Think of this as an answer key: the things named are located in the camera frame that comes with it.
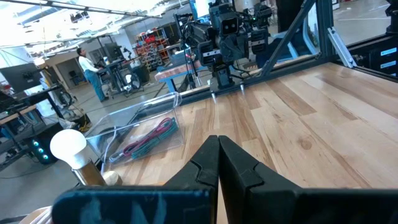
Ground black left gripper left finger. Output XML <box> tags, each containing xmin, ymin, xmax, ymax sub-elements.
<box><xmin>52</xmin><ymin>135</ymin><xmax>220</xmax><ymax>224</ymax></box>

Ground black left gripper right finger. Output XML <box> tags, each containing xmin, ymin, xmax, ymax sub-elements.
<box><xmin>219</xmin><ymin>136</ymin><xmax>398</xmax><ymax>224</ymax></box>

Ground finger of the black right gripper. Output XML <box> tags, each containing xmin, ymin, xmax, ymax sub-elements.
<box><xmin>197</xmin><ymin>42</ymin><xmax>223</xmax><ymax>68</ymax></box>
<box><xmin>248</xmin><ymin>28</ymin><xmax>270</xmax><ymax>56</ymax></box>

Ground teal braided USB cable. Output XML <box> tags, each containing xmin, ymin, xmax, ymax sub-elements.
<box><xmin>108</xmin><ymin>119</ymin><xmax>180</xmax><ymax>163</ymax></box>

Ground blue-legged wooden workbench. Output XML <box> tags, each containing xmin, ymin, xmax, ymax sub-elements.
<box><xmin>154</xmin><ymin>60</ymin><xmax>215</xmax><ymax>94</ymax></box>

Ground red storage shelving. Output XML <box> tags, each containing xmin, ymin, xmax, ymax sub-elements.
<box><xmin>133</xmin><ymin>29</ymin><xmax>170</xmax><ymax>71</ymax></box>

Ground silver aluminium extrusion piece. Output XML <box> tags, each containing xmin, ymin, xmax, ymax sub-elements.
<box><xmin>326</xmin><ymin>27</ymin><xmax>358</xmax><ymax>68</ymax></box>

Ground clear plastic bin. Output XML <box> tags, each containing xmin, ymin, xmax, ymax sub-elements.
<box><xmin>84</xmin><ymin>91</ymin><xmax>186</xmax><ymax>167</ymax></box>

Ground person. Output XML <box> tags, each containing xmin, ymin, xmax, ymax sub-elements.
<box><xmin>76</xmin><ymin>46</ymin><xmax>109</xmax><ymax>103</ymax></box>

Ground black drawer cabinet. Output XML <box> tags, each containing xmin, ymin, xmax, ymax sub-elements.
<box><xmin>348</xmin><ymin>32</ymin><xmax>398</xmax><ymax>78</ymax></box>

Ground brass lamp with white bulb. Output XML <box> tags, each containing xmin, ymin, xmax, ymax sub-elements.
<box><xmin>49</xmin><ymin>129</ymin><xmax>124</xmax><ymax>187</ymax></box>

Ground computer tower with teal lights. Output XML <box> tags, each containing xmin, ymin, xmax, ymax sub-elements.
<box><xmin>26</xmin><ymin>123</ymin><xmax>65</xmax><ymax>166</ymax></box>

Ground black monitor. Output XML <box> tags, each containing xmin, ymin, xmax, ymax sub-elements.
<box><xmin>0</xmin><ymin>63</ymin><xmax>43</xmax><ymax>94</ymax></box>

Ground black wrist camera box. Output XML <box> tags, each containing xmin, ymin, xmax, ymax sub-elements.
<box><xmin>217</xmin><ymin>14</ymin><xmax>242</xmax><ymax>35</ymax></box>

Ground black aluminium table frame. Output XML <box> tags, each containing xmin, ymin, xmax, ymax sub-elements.
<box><xmin>133</xmin><ymin>0</ymin><xmax>398</xmax><ymax>119</ymax></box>

